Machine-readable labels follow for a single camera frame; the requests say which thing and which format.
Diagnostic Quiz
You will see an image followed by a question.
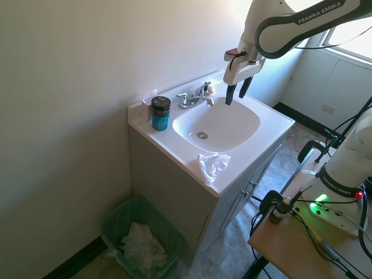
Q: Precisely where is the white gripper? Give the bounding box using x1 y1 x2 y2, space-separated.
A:
223 59 266 106

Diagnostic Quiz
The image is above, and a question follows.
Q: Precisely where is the green mesh trash bin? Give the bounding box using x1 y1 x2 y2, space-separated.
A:
101 196 192 277

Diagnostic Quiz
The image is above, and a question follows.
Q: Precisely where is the white sink countertop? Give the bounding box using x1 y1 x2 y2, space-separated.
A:
127 69 296 199

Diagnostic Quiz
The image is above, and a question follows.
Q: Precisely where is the black baseboard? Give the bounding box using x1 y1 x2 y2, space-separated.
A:
272 102 341 138
40 234 109 279

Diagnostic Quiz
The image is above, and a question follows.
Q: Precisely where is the blue jar black lid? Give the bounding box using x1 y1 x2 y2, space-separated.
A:
150 95 171 132

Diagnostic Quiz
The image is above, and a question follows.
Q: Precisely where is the black table clamp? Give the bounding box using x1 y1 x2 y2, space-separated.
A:
297 139 330 164
251 189 285 231

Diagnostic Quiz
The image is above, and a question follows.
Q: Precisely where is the grey vanity cabinet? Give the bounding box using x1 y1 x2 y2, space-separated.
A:
128 127 283 269

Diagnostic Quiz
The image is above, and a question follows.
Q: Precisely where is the window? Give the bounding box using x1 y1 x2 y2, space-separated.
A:
320 16 372 63

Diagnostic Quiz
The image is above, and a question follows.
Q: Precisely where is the brown dropper bottle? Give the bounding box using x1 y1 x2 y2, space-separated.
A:
268 196 292 225

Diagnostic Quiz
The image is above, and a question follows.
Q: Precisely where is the wooden table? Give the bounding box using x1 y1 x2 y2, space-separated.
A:
247 162 372 279

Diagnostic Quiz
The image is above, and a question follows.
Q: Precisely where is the crumpled tissues pile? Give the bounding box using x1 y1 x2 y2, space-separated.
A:
118 221 169 276

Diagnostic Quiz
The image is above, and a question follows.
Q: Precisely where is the chrome two-handle faucet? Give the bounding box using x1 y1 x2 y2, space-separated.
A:
176 81 215 110

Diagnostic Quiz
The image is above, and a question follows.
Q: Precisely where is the yellow cable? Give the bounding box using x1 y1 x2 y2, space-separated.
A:
292 208 324 245

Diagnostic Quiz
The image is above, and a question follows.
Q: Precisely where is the grey cable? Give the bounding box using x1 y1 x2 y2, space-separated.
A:
341 213 372 264

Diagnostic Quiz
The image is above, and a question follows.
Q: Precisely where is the black adapter cable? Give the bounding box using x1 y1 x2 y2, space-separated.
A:
319 240 354 276

